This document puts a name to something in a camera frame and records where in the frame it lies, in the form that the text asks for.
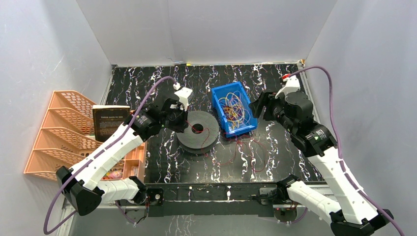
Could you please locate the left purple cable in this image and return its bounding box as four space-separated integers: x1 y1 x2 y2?
43 76 178 235

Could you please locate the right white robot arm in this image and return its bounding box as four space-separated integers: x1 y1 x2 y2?
249 91 392 236

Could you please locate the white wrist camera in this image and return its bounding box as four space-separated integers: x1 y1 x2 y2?
275 74 300 99
173 83 193 111

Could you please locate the black cable spool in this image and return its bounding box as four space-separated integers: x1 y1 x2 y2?
176 111 219 155

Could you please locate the blue plastic bin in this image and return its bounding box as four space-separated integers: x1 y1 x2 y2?
211 82 258 138

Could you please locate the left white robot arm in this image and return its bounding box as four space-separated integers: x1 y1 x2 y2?
56 94 190 216

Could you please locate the dark book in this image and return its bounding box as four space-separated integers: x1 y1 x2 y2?
92 105 130 143

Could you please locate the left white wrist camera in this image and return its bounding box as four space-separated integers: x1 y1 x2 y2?
173 83 193 111

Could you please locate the orange mesh file rack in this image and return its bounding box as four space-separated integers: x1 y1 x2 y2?
24 90 101 181

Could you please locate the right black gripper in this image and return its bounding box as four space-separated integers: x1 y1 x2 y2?
247 90 296 134

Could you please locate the colourful wire bundle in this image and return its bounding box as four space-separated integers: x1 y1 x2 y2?
217 91 254 131

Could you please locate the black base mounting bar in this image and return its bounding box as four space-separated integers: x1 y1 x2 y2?
116 182 307 218

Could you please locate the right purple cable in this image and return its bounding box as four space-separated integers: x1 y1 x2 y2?
286 66 406 236

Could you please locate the orange compartment organizer tray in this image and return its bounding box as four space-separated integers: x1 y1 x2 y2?
122 142 148 182

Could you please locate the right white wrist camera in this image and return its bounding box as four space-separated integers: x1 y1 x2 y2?
275 74 300 99

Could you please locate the red wire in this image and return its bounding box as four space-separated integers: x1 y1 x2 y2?
182 118 268 173

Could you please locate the purple cable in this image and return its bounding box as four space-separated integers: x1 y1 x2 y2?
286 66 406 236
43 76 178 235

